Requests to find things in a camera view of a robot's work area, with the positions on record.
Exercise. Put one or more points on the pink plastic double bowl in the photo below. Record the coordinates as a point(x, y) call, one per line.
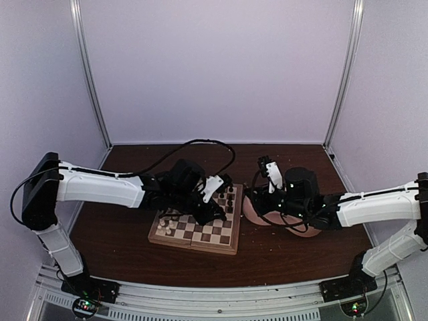
point(275, 218)

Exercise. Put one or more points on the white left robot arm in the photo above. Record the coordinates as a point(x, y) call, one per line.
point(53, 181)

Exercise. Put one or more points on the wooden chess board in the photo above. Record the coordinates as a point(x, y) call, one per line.
point(218, 236)

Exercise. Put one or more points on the aluminium frame post left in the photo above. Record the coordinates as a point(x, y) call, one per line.
point(76, 12)

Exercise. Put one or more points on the aluminium frame post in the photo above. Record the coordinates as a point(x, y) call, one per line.
point(76, 12)
point(350, 56)

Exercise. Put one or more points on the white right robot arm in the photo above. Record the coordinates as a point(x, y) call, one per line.
point(407, 202)

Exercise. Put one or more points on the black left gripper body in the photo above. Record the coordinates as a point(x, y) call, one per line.
point(182, 202)

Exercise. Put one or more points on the white chess pieces row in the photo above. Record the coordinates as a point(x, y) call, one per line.
point(167, 224)

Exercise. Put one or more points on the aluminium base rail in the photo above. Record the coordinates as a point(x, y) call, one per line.
point(298, 301)

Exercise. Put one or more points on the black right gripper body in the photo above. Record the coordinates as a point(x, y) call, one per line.
point(293, 208)

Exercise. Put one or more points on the aluminium frame post right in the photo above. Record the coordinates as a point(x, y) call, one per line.
point(350, 56)

